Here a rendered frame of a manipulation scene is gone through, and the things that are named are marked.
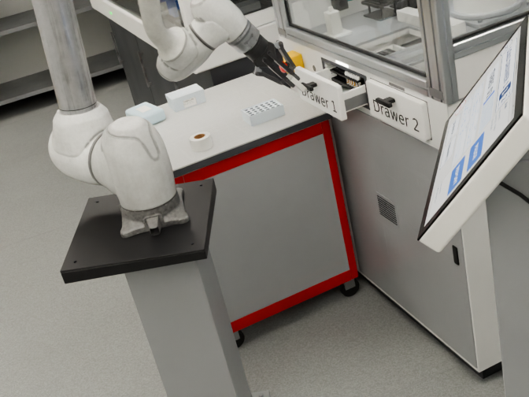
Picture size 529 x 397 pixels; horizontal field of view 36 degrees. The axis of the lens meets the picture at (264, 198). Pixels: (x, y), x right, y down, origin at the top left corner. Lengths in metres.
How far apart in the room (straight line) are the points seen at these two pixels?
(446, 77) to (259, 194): 0.87
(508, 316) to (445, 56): 0.66
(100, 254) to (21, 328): 1.47
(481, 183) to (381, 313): 1.58
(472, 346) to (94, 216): 1.17
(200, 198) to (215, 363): 0.48
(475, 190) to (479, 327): 1.09
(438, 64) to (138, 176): 0.80
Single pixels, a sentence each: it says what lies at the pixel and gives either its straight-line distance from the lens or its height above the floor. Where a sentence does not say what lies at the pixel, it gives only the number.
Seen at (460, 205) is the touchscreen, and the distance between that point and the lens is 1.46.
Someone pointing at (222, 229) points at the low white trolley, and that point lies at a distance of 2.68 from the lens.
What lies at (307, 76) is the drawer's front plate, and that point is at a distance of 2.56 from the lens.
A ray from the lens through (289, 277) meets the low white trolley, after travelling 2.87.
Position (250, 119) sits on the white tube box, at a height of 0.79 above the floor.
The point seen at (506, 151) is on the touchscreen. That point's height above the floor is 1.13.
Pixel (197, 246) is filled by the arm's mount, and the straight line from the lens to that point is 2.00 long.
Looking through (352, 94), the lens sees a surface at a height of 0.88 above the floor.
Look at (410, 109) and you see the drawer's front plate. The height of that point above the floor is 0.90.
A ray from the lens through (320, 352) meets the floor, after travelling 2.84.
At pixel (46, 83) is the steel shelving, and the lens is 6.21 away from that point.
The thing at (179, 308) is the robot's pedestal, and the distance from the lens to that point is 2.23.
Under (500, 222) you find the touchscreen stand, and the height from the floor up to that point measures 0.89.
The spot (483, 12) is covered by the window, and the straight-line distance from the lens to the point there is 2.13.
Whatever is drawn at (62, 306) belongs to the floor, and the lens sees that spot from 3.55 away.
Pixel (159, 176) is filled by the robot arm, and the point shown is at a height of 0.94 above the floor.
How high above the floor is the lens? 1.75
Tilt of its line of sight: 27 degrees down
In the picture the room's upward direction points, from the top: 14 degrees counter-clockwise
